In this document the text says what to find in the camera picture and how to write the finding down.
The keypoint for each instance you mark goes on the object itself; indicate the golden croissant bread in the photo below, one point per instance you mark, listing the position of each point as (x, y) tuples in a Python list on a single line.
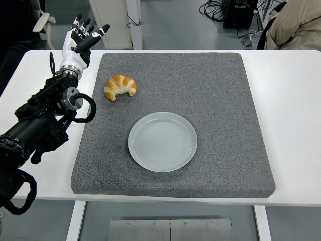
[(120, 84)]

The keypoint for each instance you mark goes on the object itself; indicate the black computer case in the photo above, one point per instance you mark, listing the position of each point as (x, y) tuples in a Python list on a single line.
[(238, 15)]

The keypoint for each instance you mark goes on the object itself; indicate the white table leg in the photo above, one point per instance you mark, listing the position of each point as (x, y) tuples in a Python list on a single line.
[(75, 223), (262, 226)]

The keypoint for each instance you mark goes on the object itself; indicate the black office chair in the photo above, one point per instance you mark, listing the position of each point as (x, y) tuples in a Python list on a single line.
[(15, 25)]

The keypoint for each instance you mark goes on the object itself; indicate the beige padded coat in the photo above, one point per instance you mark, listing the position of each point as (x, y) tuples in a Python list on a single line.
[(296, 25)]

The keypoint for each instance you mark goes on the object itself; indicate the grey speckled foam mat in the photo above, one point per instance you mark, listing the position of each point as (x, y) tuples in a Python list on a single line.
[(200, 100)]

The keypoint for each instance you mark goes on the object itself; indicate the white chair armrest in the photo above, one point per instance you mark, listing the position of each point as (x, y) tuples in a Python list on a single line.
[(41, 21)]

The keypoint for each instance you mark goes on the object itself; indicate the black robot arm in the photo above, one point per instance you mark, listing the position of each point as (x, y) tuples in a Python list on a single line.
[(32, 125)]

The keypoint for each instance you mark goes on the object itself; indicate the white desk frame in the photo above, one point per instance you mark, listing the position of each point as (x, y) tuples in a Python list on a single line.
[(113, 22)]

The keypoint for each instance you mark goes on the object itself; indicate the pale grey round plate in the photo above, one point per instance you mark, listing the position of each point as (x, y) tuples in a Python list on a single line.
[(163, 143)]

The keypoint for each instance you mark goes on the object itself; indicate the grey metal plate with screws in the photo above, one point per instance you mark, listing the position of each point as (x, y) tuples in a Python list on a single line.
[(150, 231)]

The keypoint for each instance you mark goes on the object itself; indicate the black chair back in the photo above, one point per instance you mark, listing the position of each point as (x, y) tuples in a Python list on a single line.
[(262, 37)]

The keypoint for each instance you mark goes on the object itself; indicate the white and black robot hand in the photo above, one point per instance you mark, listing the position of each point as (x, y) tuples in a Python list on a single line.
[(72, 54)]

